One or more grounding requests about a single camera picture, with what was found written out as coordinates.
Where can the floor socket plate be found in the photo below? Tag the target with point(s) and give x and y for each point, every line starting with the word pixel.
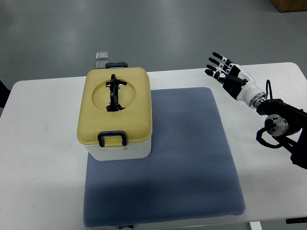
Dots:
pixel 101 55
pixel 101 64

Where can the blue padded mat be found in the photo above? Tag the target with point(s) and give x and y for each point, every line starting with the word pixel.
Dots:
pixel 190 172

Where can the lower floor socket plate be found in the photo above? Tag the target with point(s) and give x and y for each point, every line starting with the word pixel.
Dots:
pixel 101 64

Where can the black table control panel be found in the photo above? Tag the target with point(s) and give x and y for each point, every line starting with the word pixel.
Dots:
pixel 296 220

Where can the white table leg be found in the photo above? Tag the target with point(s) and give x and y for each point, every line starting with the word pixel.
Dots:
pixel 256 225

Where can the white storage box base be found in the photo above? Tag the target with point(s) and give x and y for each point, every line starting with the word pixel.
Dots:
pixel 133 150

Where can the dark object at left edge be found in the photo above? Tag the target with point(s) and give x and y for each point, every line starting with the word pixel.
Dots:
pixel 4 94

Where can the upper floor socket plate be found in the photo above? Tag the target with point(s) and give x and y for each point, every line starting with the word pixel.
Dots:
pixel 101 55

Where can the yellow storage box lid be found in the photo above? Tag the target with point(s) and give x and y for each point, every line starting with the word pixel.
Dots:
pixel 116 107

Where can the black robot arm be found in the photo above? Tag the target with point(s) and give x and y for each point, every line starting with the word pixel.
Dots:
pixel 285 126

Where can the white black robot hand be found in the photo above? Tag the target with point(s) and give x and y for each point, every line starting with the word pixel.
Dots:
pixel 236 81

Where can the brown cardboard box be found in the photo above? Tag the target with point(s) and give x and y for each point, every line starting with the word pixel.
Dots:
pixel 290 5

